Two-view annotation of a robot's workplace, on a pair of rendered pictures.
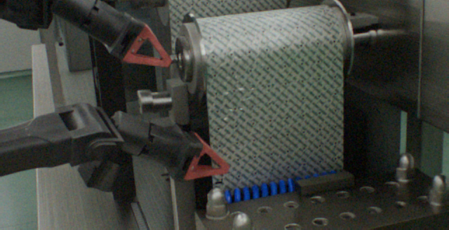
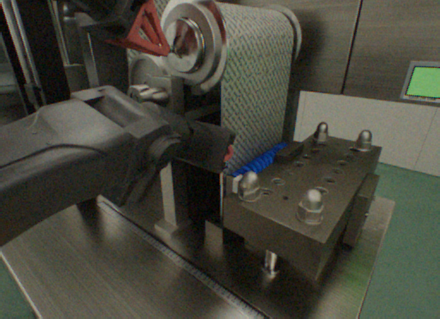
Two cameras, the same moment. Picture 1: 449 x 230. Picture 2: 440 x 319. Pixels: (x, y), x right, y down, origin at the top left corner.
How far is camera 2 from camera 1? 70 cm
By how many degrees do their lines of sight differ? 34
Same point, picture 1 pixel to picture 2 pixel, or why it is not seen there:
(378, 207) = (342, 160)
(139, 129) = (179, 121)
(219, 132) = (229, 119)
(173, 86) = (172, 79)
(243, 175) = (238, 157)
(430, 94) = (359, 73)
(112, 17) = not seen: outside the picture
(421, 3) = (359, 0)
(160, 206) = not seen: hidden behind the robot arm
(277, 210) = (286, 179)
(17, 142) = (28, 164)
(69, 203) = not seen: hidden behind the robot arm
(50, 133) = (94, 135)
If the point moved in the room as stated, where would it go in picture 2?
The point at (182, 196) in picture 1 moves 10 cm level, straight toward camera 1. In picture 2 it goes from (177, 187) to (209, 211)
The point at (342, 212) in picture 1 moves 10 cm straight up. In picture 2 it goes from (329, 169) to (340, 119)
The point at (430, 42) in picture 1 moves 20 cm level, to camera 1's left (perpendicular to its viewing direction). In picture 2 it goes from (367, 31) to (302, 31)
